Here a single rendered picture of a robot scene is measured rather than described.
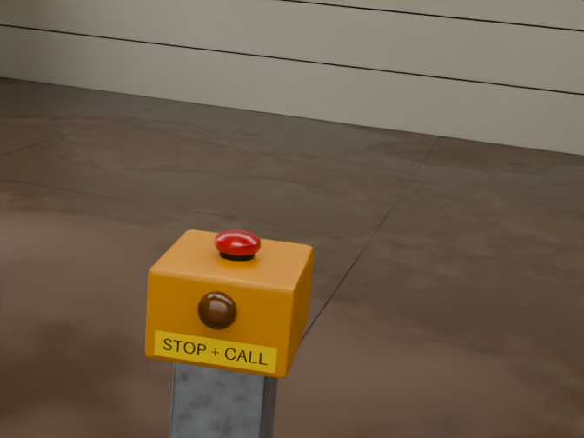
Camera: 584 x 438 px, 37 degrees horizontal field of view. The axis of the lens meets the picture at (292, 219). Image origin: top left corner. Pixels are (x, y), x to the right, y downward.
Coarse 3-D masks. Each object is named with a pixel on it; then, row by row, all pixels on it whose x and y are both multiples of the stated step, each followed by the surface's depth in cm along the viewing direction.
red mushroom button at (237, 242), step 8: (224, 232) 74; (232, 232) 74; (240, 232) 74; (248, 232) 75; (216, 240) 73; (224, 240) 73; (232, 240) 73; (240, 240) 73; (248, 240) 73; (256, 240) 74; (216, 248) 74; (224, 248) 73; (232, 248) 72; (240, 248) 72; (248, 248) 73; (256, 248) 73
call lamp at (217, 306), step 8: (208, 296) 69; (216, 296) 69; (224, 296) 69; (200, 304) 69; (208, 304) 69; (216, 304) 68; (224, 304) 68; (232, 304) 69; (200, 312) 69; (208, 312) 69; (216, 312) 69; (224, 312) 69; (232, 312) 69; (208, 320) 69; (216, 320) 69; (224, 320) 69; (232, 320) 69; (216, 328) 69; (224, 328) 70
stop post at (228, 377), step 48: (192, 240) 78; (192, 288) 70; (240, 288) 69; (288, 288) 69; (192, 336) 71; (240, 336) 70; (288, 336) 70; (192, 384) 74; (240, 384) 73; (192, 432) 75; (240, 432) 75
